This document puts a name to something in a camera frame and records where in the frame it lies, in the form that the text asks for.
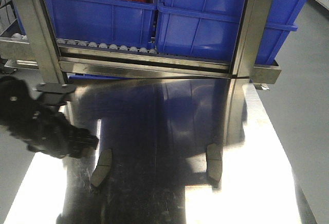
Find right blue plastic crate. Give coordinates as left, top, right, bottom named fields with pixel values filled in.
left=155, top=0, right=307, bottom=65

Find stainless steel roller rack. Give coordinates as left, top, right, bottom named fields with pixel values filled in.
left=1, top=0, right=281, bottom=90

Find left blue plastic crate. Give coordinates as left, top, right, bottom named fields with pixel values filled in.
left=45, top=0, right=157, bottom=49

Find blue plastic crate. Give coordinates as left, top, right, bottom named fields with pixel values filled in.
left=155, top=0, right=307, bottom=65
left=45, top=0, right=157, bottom=49

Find brake pad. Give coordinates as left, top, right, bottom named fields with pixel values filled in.
left=206, top=143, right=223, bottom=188
left=90, top=148, right=113, bottom=192

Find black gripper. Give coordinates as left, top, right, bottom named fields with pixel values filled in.
left=1, top=76, right=99, bottom=159

